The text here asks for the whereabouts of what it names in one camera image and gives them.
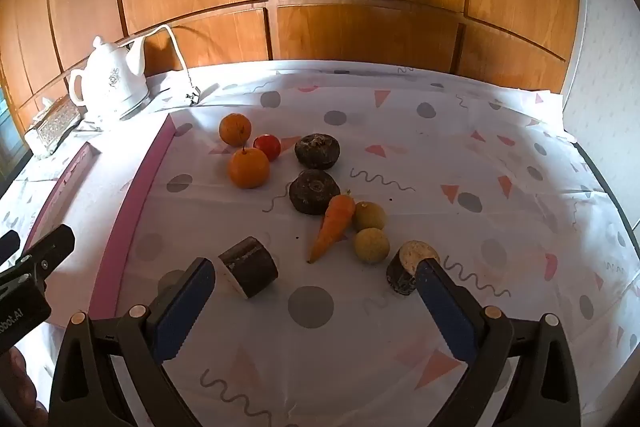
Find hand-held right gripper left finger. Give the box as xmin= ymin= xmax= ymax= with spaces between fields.
xmin=48 ymin=257 xmax=217 ymax=427

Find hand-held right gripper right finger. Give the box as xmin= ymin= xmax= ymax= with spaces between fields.
xmin=415 ymin=257 xmax=583 ymax=427

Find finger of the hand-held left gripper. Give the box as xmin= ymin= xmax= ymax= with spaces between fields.
xmin=0 ymin=224 xmax=76 ymax=295
xmin=0 ymin=231 xmax=21 ymax=268

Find dark sugarcane piece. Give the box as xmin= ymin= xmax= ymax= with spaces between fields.
xmin=385 ymin=240 xmax=441 ymax=296
xmin=218 ymin=236 xmax=279 ymax=299

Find pink-edged white tray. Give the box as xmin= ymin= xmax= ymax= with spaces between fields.
xmin=20 ymin=112 xmax=176 ymax=325

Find large orange with stem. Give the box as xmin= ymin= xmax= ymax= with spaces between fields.
xmin=228 ymin=147 xmax=271 ymax=189

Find dark brown round fruit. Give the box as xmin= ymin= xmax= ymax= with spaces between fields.
xmin=294 ymin=133 xmax=342 ymax=170
xmin=289 ymin=169 xmax=341 ymax=214

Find person's left hand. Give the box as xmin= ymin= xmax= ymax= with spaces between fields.
xmin=0 ymin=349 xmax=38 ymax=415

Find yellow-green round fruit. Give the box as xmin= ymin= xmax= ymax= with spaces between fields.
xmin=353 ymin=202 xmax=387 ymax=231
xmin=354 ymin=227 xmax=391 ymax=264

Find white patterned tablecloth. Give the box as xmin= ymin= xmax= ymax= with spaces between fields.
xmin=0 ymin=59 xmax=640 ymax=427

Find clear patterned tissue box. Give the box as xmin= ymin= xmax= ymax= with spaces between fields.
xmin=25 ymin=97 xmax=81 ymax=158

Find orange carrot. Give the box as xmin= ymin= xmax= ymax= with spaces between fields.
xmin=307 ymin=192 xmax=357 ymax=264

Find white ceramic electric kettle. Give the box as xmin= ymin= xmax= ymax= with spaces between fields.
xmin=69 ymin=36 xmax=150 ymax=122

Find red tomato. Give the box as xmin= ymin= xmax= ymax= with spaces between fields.
xmin=253 ymin=134 xmax=281 ymax=162

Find small orange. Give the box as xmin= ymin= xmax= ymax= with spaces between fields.
xmin=219 ymin=113 xmax=252 ymax=146

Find white power cable with plug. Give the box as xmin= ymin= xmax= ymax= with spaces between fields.
xmin=137 ymin=25 xmax=201 ymax=106

